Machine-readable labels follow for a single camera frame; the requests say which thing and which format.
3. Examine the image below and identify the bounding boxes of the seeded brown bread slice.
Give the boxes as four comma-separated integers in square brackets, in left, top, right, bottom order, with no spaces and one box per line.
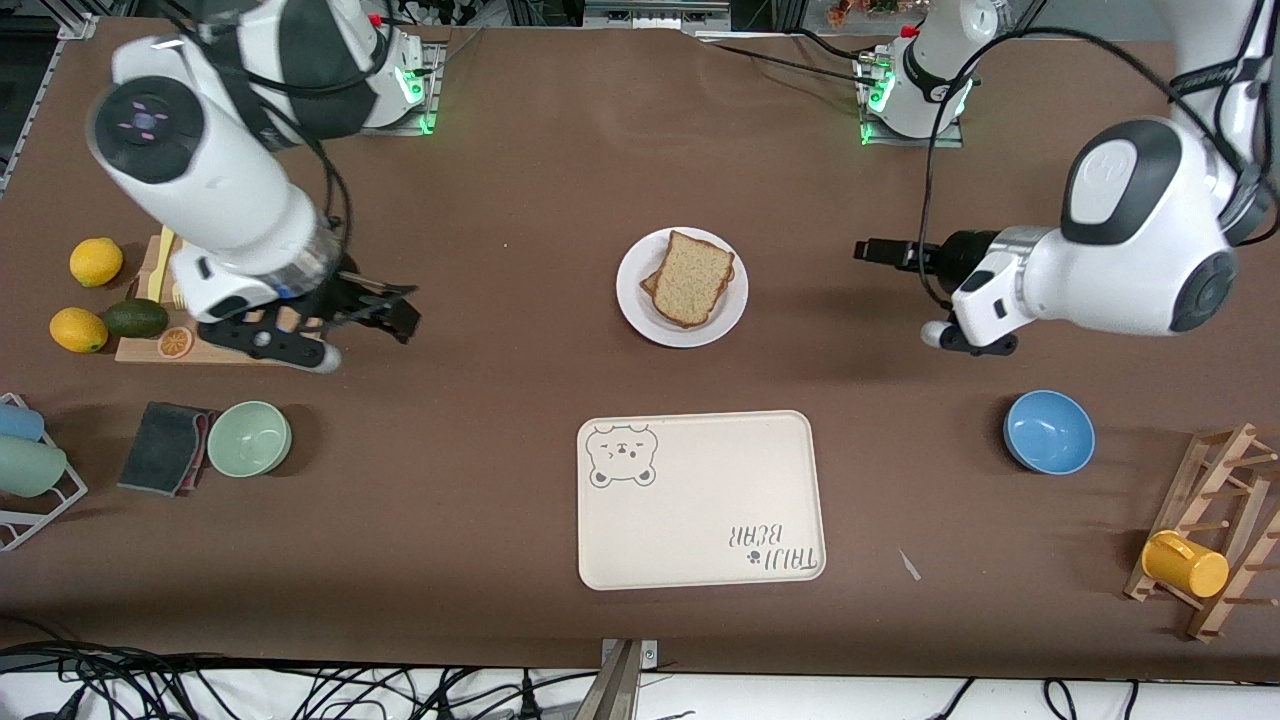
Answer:
[652,230,737,330]

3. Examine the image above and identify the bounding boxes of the white round plate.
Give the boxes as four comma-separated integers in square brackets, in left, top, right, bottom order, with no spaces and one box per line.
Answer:
[616,227,750,349]

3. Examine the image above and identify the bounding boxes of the yellow plastic knife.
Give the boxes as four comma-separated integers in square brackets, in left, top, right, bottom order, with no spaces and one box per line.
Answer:
[147,226,178,304]

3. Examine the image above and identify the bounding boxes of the green avocado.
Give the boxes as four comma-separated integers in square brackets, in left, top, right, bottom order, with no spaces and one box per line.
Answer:
[101,298,169,340]

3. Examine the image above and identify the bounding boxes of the wooden cutting board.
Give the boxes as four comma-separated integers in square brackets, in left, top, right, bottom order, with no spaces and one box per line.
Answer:
[115,236,339,367]

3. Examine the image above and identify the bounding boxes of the yellow lemon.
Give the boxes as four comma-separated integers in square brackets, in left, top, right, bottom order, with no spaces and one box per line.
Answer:
[49,307,109,354]
[69,238,125,289]

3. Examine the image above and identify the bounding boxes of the blue bowl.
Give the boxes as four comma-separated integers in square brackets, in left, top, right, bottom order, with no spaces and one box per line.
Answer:
[1003,390,1097,476]

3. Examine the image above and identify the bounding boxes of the pale green bowl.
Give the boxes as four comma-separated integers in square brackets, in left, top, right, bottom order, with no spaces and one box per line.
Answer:
[206,401,294,479]

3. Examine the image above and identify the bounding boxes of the dark grey cloth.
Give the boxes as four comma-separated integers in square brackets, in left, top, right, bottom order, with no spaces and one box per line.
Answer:
[117,401,211,496]

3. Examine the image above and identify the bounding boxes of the orange dried flowers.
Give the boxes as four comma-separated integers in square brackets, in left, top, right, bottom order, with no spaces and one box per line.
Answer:
[828,0,901,26]

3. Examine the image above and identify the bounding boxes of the light blue cup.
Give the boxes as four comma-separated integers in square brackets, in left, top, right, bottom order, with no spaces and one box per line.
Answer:
[0,402,46,443]

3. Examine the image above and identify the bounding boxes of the pale green cup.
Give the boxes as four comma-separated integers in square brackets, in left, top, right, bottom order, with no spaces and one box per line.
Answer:
[0,436,68,499]

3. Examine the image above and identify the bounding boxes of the wooden mug rack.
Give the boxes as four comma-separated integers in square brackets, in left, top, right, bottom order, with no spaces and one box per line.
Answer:
[1123,422,1280,643]

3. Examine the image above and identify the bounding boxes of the cream bear print tray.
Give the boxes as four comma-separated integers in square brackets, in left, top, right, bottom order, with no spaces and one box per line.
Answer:
[577,410,828,592]

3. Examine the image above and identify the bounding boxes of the yellow mug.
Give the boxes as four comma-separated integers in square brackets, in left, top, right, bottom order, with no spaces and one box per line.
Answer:
[1141,530,1230,599]

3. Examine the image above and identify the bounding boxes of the dark metal beam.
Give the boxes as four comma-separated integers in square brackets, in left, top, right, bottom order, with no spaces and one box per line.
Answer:
[583,640,643,720]

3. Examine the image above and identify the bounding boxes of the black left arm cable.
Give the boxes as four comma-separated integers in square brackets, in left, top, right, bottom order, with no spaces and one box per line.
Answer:
[922,25,1266,306]

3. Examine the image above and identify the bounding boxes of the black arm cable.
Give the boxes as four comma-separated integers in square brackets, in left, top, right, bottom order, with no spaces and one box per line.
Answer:
[300,140,356,271]
[922,25,1266,306]

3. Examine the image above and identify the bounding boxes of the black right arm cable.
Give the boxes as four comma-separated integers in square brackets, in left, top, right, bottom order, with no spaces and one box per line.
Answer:
[300,140,356,271]

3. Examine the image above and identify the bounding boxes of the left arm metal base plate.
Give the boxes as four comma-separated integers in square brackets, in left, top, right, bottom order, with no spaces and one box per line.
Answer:
[855,55,966,149]

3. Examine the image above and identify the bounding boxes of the black cable on table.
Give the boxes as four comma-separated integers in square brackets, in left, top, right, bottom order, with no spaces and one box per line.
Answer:
[695,30,881,86]

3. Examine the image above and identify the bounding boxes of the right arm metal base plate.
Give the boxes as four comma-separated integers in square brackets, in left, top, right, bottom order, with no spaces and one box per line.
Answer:
[385,40,443,136]

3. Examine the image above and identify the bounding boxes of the white wire rack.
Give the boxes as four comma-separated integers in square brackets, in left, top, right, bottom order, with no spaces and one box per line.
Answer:
[0,393,89,552]

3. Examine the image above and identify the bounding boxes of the grey metal frame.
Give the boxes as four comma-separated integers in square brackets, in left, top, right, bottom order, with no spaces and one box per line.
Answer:
[585,0,731,31]

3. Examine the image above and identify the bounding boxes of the black cable tangle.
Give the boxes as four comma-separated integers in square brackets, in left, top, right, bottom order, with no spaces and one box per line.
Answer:
[0,615,601,720]

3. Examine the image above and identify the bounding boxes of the silver table edge bracket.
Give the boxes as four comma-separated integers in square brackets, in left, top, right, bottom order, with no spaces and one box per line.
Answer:
[600,638,661,669]

